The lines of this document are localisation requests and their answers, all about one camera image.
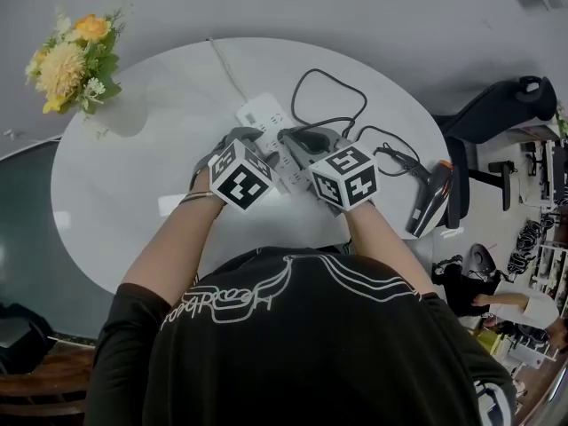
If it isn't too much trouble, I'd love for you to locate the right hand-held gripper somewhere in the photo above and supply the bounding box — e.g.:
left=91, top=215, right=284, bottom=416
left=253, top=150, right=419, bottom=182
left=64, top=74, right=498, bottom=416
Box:
left=278, top=124, right=379, bottom=215

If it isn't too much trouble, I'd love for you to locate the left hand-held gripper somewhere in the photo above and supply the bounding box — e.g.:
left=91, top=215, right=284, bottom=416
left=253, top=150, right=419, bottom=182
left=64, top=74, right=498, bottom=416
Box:
left=191, top=127, right=280, bottom=213

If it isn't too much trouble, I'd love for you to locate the white power strip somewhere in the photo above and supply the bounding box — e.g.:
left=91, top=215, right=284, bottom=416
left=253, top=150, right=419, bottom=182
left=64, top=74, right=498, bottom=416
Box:
left=234, top=91, right=320, bottom=197

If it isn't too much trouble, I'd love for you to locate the person's left forearm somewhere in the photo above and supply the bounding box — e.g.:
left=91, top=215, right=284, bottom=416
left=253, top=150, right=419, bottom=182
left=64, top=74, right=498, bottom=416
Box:
left=119, top=191, right=225, bottom=310

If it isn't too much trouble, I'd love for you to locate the person's right forearm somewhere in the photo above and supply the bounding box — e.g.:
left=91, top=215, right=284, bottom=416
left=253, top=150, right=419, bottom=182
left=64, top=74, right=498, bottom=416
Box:
left=341, top=197, right=438, bottom=301

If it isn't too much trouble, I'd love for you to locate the black hair dryer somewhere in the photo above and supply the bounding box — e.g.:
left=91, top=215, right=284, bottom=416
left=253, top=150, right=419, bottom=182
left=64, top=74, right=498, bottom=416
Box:
left=375, top=146, right=456, bottom=239

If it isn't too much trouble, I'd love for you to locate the silver wrist bangle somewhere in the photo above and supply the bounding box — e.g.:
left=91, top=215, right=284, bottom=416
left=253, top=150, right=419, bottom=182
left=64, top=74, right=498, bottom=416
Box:
left=177, top=189, right=217, bottom=204

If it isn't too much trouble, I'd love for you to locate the black office chair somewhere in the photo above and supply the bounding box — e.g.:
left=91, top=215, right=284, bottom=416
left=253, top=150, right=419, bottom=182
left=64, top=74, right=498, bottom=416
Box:
left=432, top=75, right=558, bottom=230

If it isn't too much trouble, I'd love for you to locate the yellow flower bouquet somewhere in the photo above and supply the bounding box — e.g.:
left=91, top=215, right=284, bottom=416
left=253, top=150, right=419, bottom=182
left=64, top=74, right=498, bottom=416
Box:
left=24, top=6, right=125, bottom=117

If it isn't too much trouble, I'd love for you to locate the person's black printed shirt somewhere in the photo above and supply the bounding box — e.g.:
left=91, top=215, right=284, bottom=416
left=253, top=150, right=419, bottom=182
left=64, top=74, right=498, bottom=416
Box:
left=91, top=245, right=518, bottom=426

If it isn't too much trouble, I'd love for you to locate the white equipment shelf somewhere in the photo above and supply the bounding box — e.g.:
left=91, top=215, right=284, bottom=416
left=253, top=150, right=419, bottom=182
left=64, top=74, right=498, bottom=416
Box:
left=525, top=138, right=568, bottom=319

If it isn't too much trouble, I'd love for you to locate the yellow-green chair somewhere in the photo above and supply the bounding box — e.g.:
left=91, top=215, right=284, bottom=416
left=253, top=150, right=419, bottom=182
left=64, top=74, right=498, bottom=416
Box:
left=477, top=328, right=505, bottom=354

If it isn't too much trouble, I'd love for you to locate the black fabric bag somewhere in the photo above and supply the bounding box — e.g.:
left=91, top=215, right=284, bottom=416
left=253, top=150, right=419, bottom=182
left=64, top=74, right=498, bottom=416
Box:
left=0, top=302, right=57, bottom=375

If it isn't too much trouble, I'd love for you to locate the black power cord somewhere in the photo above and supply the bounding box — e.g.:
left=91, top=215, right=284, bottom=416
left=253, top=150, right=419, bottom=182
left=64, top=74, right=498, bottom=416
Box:
left=290, top=67, right=427, bottom=178

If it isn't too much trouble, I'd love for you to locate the white cable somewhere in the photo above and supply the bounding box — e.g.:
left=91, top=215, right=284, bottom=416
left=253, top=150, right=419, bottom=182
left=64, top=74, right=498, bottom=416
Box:
left=206, top=37, right=249, bottom=106

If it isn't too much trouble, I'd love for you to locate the pile of black cables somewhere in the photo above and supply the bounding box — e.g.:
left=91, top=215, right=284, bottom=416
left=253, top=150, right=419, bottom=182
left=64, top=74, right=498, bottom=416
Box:
left=505, top=217, right=545, bottom=279

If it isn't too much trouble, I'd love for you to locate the dark wooden slatted frame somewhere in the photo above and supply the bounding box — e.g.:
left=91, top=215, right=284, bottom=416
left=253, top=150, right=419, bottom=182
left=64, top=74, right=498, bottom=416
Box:
left=0, top=337, right=97, bottom=426

